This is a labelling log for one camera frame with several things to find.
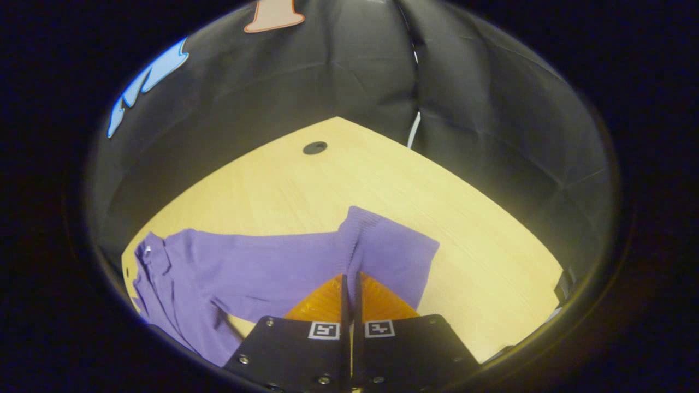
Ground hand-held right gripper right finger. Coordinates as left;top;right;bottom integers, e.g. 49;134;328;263
352;271;482;392

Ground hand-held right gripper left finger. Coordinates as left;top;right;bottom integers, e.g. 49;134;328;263
223;273;352;392

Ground purple buttoned shirt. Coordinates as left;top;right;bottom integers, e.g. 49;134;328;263
131;206;440;367

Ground black chair frame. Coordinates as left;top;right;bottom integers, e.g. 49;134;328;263
554;266;575;306

